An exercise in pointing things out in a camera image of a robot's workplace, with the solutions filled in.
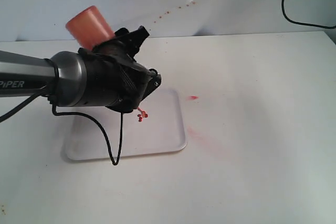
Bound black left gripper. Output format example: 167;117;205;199
77;26;162;113

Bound red sauce squeeze bottle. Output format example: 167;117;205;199
65;6;115;50

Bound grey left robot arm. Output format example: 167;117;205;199
1;26;162;113

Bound red sauce drops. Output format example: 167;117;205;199
137;107;149;122

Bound white rectangular plastic tray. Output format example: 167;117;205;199
65;88;187;161

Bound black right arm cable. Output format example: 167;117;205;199
281;0;336;29

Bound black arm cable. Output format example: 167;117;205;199
281;0;336;29
0;91;124;166

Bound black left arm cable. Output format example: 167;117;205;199
0;91;124;166

